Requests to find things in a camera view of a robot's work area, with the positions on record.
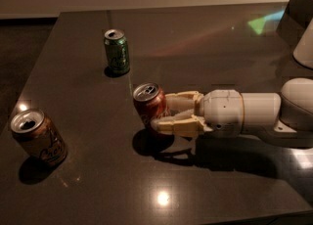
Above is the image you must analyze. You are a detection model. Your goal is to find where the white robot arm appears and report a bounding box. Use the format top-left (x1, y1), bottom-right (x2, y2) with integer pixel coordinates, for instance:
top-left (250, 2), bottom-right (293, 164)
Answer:
top-left (151, 24), bottom-right (313, 148)

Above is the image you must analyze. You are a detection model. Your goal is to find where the green LaCroix can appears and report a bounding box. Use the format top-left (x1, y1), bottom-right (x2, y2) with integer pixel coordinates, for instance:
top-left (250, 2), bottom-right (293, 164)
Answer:
top-left (104, 29), bottom-right (130, 74)

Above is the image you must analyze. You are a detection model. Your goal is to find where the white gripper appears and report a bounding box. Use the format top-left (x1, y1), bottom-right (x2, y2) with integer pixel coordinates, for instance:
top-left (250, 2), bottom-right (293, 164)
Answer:
top-left (151, 90), bottom-right (244, 138)

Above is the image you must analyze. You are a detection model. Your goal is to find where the red coke can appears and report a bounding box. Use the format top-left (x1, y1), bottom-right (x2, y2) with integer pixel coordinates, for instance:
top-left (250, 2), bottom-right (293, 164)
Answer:
top-left (133, 82), bottom-right (170, 137)

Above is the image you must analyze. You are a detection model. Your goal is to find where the orange LaCroix can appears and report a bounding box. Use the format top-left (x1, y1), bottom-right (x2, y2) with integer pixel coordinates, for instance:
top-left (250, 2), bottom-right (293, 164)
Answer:
top-left (10, 109), bottom-right (67, 167)

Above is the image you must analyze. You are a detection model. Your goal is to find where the dark box at table corner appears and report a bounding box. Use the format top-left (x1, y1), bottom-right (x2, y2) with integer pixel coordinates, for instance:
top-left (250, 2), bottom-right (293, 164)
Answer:
top-left (277, 0), bottom-right (313, 48)

